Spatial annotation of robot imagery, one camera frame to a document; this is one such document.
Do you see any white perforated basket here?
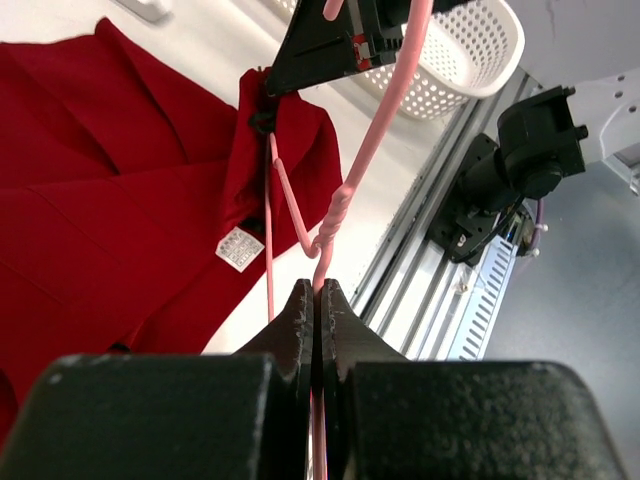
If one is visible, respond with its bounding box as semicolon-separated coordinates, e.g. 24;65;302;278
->
274;1;525;120

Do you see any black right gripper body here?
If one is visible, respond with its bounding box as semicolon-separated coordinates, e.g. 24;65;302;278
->
349;0;471;71

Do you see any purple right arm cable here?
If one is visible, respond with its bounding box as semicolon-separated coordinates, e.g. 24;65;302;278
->
529;197;550;261

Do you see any perforated cable tray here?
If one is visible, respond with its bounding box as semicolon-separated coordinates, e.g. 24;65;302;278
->
445;236;516;361

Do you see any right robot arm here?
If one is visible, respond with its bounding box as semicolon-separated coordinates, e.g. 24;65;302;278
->
266;1;623;218

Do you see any white clothes rack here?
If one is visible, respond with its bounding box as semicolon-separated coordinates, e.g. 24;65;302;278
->
114;0;173;23

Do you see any red skirt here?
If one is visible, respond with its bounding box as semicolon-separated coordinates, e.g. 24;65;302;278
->
1;19;341;433

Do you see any white skirt care label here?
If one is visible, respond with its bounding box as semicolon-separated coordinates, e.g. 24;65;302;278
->
216;227;265;273

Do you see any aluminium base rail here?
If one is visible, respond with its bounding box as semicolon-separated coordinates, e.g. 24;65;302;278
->
350;69;536;360

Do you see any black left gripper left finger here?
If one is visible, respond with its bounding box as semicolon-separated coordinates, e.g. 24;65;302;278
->
1;280;314;479

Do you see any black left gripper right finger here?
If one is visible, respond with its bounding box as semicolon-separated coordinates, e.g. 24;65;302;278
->
319;279;627;479

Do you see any pink wire hanger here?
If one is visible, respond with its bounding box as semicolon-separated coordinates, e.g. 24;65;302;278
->
267;0;434;479

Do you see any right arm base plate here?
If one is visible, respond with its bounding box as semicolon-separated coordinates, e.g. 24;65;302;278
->
427;133;524;266

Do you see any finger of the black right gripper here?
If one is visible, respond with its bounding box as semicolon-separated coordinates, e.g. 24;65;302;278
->
265;0;380;96

